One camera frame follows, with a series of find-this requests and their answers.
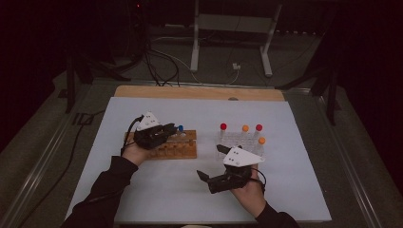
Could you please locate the white floor cable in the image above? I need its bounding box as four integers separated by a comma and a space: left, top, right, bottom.
151, 36, 240, 86

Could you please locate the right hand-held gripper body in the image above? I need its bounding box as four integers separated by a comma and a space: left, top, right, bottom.
207, 145, 266, 195

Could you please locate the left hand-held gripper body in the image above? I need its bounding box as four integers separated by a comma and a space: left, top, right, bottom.
132, 111, 170, 151

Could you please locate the power strip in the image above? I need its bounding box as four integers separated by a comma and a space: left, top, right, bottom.
275, 28, 326, 36

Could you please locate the left hand-held gripper cable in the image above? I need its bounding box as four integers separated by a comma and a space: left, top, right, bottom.
120, 115, 145, 157

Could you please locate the person's right hand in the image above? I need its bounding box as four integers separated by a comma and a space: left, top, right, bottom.
229, 169, 268, 219

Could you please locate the person's left hand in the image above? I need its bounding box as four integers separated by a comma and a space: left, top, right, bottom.
122, 139, 160, 167

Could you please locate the black floor cable bundle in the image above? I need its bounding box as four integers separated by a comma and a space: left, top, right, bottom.
144, 41, 181, 87

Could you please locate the clear plastic test tube rack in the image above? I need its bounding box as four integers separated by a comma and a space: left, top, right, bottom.
216, 131, 265, 162

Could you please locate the right hand-held gripper cable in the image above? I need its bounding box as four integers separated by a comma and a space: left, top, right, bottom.
250, 167, 268, 195

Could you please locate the hand-held gripper cable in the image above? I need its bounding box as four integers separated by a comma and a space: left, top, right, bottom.
120, 115, 145, 157
250, 167, 268, 195

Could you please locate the white table sheet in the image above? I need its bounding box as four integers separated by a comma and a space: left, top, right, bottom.
64, 96, 333, 224

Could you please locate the black stand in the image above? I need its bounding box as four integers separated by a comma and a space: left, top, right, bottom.
275, 31, 341, 126
65, 47, 132, 114

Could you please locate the white metal stand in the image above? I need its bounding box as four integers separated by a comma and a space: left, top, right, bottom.
189, 0, 283, 78

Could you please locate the wooden test tube rack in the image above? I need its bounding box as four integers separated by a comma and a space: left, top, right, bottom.
123, 129, 198, 161

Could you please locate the black floor bracket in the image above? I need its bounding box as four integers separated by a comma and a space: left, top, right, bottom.
71, 112, 95, 126

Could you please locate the long black floor cable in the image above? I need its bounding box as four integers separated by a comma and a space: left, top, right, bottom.
17, 109, 107, 227

